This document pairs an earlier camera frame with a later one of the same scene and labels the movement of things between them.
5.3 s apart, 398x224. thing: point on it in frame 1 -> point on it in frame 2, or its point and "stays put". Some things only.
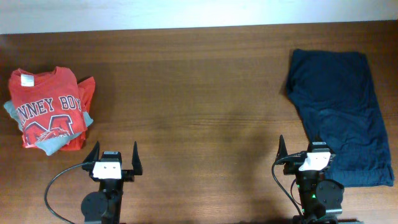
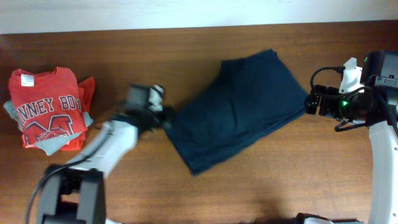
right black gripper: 293,167 -> 329,93
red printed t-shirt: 51,104 stays put
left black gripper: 137,170 -> 170,114
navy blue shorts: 334,94 -> 247,101
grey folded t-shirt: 48,145 stays put
